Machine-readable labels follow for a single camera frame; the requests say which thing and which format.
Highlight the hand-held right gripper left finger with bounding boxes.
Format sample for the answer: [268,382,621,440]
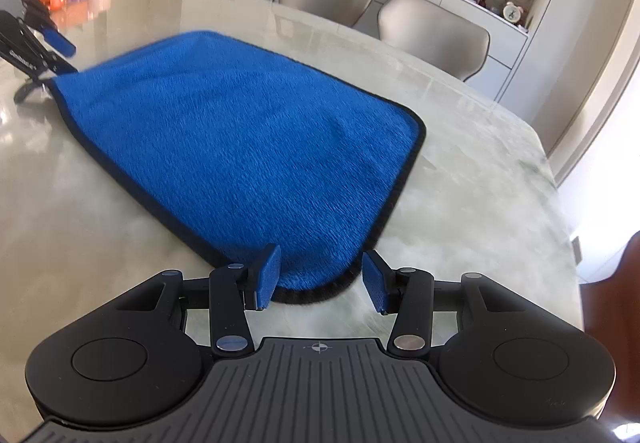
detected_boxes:
[116,244,282,355]

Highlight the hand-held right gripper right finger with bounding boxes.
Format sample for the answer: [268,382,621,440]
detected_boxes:
[361,249,507,352]

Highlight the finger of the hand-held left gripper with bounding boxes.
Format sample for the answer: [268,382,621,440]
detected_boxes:
[0,10,79,75]
[10,0,77,57]

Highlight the blue towel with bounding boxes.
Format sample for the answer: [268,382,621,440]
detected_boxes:
[50,30,427,307]

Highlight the brown wooden chair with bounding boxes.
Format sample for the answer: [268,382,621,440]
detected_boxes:
[582,230,640,443]

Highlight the white sideboard cabinet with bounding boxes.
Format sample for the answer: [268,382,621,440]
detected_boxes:
[232,0,531,102]

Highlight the small alarm clock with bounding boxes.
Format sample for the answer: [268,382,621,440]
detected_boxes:
[501,0,524,25]

